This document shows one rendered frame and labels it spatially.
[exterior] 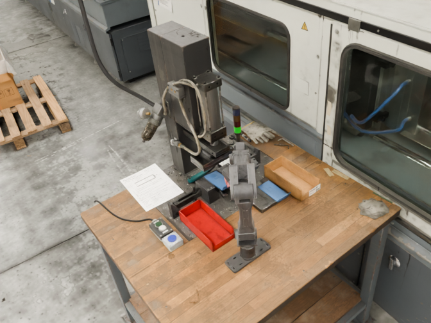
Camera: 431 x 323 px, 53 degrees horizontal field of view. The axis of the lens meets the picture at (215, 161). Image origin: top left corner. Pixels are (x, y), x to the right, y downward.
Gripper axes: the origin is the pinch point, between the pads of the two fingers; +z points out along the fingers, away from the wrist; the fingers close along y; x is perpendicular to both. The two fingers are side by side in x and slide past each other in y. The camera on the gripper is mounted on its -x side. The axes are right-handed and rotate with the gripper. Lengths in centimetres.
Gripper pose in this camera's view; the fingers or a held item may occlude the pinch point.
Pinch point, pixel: (228, 185)
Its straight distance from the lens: 197.2
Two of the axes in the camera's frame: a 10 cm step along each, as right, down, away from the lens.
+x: -7.9, 3.6, -4.9
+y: -5.4, -7.9, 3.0
